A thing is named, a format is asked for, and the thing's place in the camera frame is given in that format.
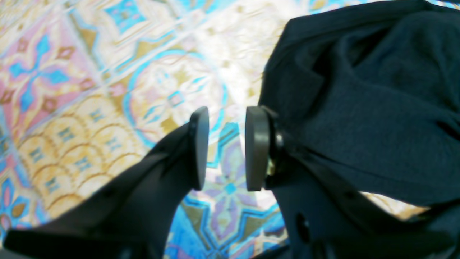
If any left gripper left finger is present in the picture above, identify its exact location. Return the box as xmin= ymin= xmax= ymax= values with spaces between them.
xmin=4 ymin=107 xmax=209 ymax=259

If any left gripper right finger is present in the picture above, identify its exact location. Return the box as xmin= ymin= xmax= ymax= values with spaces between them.
xmin=245 ymin=106 xmax=459 ymax=259

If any black t-shirt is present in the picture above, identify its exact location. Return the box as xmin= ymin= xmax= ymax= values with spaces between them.
xmin=258 ymin=0 xmax=460 ymax=226

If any patterned tablecloth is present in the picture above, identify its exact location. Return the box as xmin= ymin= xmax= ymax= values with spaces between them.
xmin=1 ymin=0 xmax=431 ymax=259

